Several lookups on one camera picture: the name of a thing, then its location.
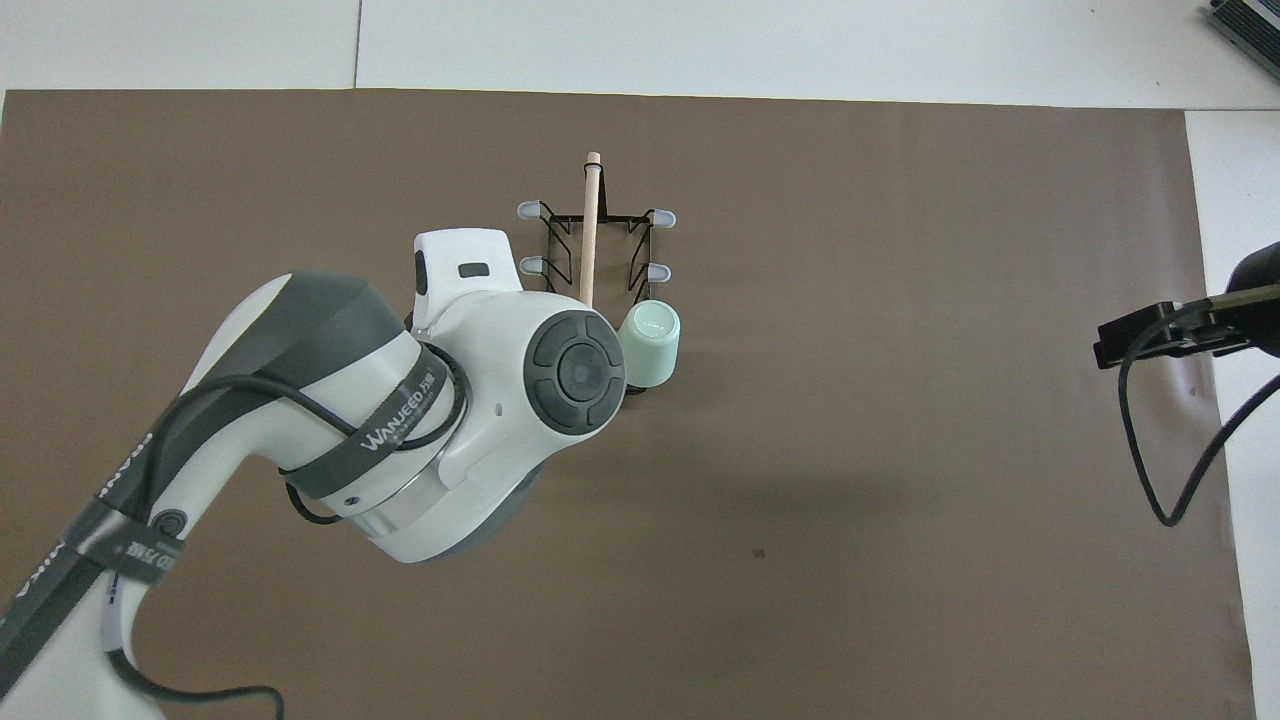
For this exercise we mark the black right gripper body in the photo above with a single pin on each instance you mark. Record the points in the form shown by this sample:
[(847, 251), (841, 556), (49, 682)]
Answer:
[(1262, 300)]

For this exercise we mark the light green cup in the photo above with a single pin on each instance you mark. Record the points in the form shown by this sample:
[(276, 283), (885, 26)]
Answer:
[(650, 345)]

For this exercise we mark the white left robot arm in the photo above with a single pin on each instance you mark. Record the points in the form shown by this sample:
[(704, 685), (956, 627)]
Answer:
[(300, 340)]

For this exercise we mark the grey ribbed device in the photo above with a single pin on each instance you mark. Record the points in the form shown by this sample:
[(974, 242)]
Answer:
[(1250, 28)]

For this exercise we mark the brown table mat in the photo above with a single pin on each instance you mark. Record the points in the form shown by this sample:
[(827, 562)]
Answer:
[(850, 500)]

